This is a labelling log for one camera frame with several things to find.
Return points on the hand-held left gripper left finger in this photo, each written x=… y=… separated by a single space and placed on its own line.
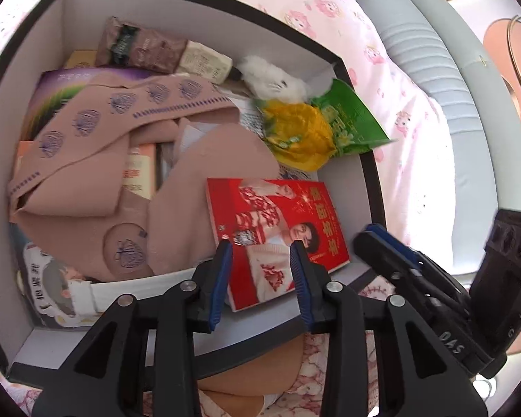
x=221 y=286

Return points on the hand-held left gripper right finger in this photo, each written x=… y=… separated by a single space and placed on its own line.
x=304 y=286

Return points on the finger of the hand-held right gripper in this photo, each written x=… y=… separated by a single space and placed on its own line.
x=403 y=247
x=386 y=265

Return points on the red booklet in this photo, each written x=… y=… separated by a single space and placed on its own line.
x=269 y=208

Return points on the beige printed cloth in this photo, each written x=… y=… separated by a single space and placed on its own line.
x=208 y=160

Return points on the yellow green snack packet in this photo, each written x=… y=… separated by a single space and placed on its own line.
x=299 y=130

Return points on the round sticker packet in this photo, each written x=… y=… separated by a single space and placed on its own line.
x=52 y=286

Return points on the white plush toy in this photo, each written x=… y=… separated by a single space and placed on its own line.
x=265 y=78

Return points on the brown sachet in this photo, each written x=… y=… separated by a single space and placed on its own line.
x=147 y=47

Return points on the black storage box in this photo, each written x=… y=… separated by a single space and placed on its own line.
x=265 y=39

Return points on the pink printed blanket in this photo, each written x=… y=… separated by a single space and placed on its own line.
x=373 y=74

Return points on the grey padded chair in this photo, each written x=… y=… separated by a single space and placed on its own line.
x=438 y=74

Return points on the cream small packet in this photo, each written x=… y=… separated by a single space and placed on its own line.
x=204 y=63

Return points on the purple booklet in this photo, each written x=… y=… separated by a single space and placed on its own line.
x=56 y=91

